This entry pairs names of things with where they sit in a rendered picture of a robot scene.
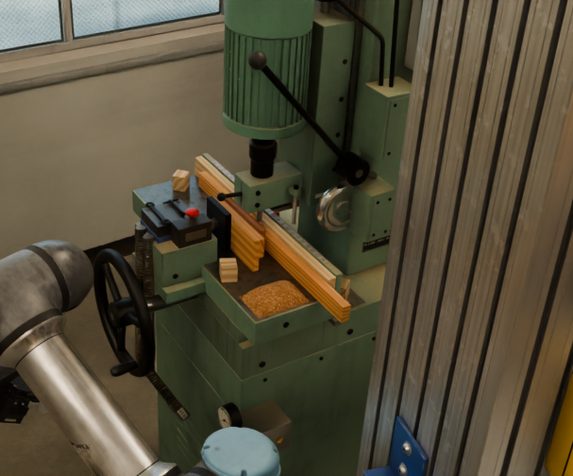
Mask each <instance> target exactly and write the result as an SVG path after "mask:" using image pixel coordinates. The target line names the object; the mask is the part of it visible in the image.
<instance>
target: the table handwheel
mask: <svg viewBox="0 0 573 476"><path fill-rule="evenodd" d="M109 263H111V264H112V265H113V266H114V267H115V269H116V270H117V271H118V273H119V274H120V276H121V278H122V280H123V282H124V283H125V285H126V289H127V290H128V293H129V295H130V298H131V299H130V298H128V297H126V298H123V299H122V297H121V295H120V292H119V290H118V287H117V285H116V282H115V280H114V277H113V275H112V272H111V269H110V265H109ZM106 279H107V281H108V284H109V287H110V291H111V294H112V297H113V300H114V301H113V302H111V303H109V300H108V294H107V287H106ZM93 290H94V295H95V301H96V305H97V309H98V313H99V316H100V319H101V323H102V326H103V329H104V331H105V334H106V336H107V338H108V340H109V343H110V346H111V348H112V350H113V352H114V354H115V356H116V357H117V359H118V361H119V362H120V364H121V363H126V362H131V361H134V360H133V358H132V357H131V356H130V354H129V353H128V351H127V350H126V326H130V325H135V326H136V327H138V328H139V329H140V333H141V339H142V359H141V362H140V364H138V363H137V364H138V367H137V368H135V369H133V370H131V371H129V372H128V373H130V374H131V375H133V376H135V377H144V376H146V375H147V374H148V373H149V372H150V371H151V369H152V367H153V364H154V362H155V353H156V346H155V335H154V330H153V324H152V319H151V315H150V313H153V312H156V311H159V310H162V309H165V308H168V307H171V306H175V305H178V304H180V303H183V302H186V301H189V300H192V299H196V298H197V297H198V295H196V296H193V297H187V298H184V299H182V300H179V301H176V302H173V303H169V304H166V302H165V301H164V300H163V299H162V298H161V296H160V295H159V294H156V295H154V296H153V297H145V296H144V294H143V290H142V287H141V285H140V283H139V281H138V279H137V277H136V275H135V273H134V272H133V270H132V268H131V267H130V265H129V263H128V262H127V261H126V259H125V258H124V257H123V256H122V255H121V254H120V253H119V252H117V251H116V250H113V249H110V248H106V249H103V250H101V251H100V252H99V253H98V254H97V256H96V258H95V260H94V264H93ZM116 328H117V329H118V331H117V329H116Z"/></svg>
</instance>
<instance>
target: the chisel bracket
mask: <svg viewBox="0 0 573 476"><path fill-rule="evenodd" d="M296 184H297V185H298V187H299V188H300V189H301V185H302V173H301V172H300V171H299V170H297V169H296V168H295V167H294V166H292V165H291V164H290V163H289V162H287V161H281V162H277V163H274V172H273V176H272V177H270V178H255V177H253V176H251V174H250V170H246V171H243V172H239V173H235V176H234V193H236V192H242V193H243V195H242V196H235V197H234V200H235V201H236V202H237V203H238V204H239V205H240V206H241V207H242V208H243V209H244V210H246V211H247V212H248V213H255V212H259V211H262V210H266V209H270V208H273V207H276V206H279V205H283V204H287V203H290V202H293V196H292V195H291V194H290V193H289V187H291V186H294V185H296Z"/></svg>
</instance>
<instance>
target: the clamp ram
mask: <svg viewBox="0 0 573 476"><path fill-rule="evenodd" d="M207 217H208V218H209V219H210V220H211V233H212V234H213V235H214V236H215V237H216V238H217V242H218V243H219V244H220V245H221V246H222V247H223V248H224V249H228V248H230V240H231V213H230V212H229V211H228V210H227V209H226V208H225V207H223V206H222V205H221V204H220V203H219V202H218V201H217V200H216V199H215V198H214V197H213V196H209V197H207Z"/></svg>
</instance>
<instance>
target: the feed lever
mask: <svg viewBox="0 0 573 476"><path fill-rule="evenodd" d="M266 63H267V57H266V56H265V54H264V53H263V52H262V51H254V52H252V53H251V54H250V55H249V57H248V64H249V66H250V67H251V68H252V69H254V70H262V71H263V73H264V74H265V75H266V76H267V77H268V78H269V79H270V80H271V82H272V83H273V84H274V85H275V86H276V87H277V88H278V90H279V91H280V92H281V93H282V94H283V95H284V96H285V98H286V99H287V100H288V101H289V102H290V103H291V104H292V106H293V107H294V108H295V109H296V110H297V111H298V112H299V114H300V115H301V116H302V117H303V118H304V119H305V120H306V122H307V123H308V124H309V125H310V126H311V127H312V128H313V130H314V131H315V132H316V133H317V134H318V135H319V136H320V138H321V139H322V140H323V141H324V142H325V143H326V144H327V145H328V147H329V148H330V149H331V150H332V151H333V152H334V154H335V155H336V156H337V157H338V158H339V159H338V160H337V162H336V164H335V172H336V174H337V175H338V176H339V177H340V178H342V179H343V180H345V181H346V182H347V183H348V184H350V185H352V186H356V185H359V184H361V183H363V182H364V181H365V180H366V178H371V179H376V178H377V176H378V174H377V173H376V172H373V171H370V166H369V163H368V162H367V161H365V160H364V159H362V158H361V157H360V156H358V155H357V154H356V153H354V152H351V151H349V152H346V153H343V152H342V151H341V150H340V148H339V147H338V146H337V145H336V144H335V143H334V142H333V141H332V140H331V139H330V137H329V136H328V135H327V133H326V132H325V131H324V130H323V129H321V127H320V126H319V125H318V124H317V123H316V122H315V121H314V119H313V118H312V117H311V116H310V115H309V114H308V112H307V111H306V110H305V109H304V108H303V107H302V105H301V104H300V103H299V102H298V101H297V100H296V99H295V97H294V96H293V95H292V94H291V93H290V92H289V90H288V89H287V88H286V87H285V86H284V85H283V83H282V82H281V81H280V80H279V79H278V78H277V76H276V75H275V74H274V73H273V72H272V71H271V70H270V68H269V67H268V66H267V65H266Z"/></svg>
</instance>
